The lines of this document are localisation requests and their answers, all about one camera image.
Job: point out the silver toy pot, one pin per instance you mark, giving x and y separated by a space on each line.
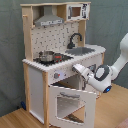
46 56

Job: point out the black toy stovetop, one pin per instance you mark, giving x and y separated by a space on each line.
58 58

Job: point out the wooden toy kitchen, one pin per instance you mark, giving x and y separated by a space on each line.
38 78

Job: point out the grey range hood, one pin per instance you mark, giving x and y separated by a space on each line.
48 18

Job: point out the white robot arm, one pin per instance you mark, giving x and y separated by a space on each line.
104 74

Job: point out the toy microwave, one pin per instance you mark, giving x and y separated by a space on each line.
77 11

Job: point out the grey toy sink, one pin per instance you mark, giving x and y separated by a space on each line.
79 51

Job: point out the white oven door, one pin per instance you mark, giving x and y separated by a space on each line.
64 101

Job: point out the black toy faucet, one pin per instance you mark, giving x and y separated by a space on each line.
72 40

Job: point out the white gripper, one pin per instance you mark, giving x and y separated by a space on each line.
82 71

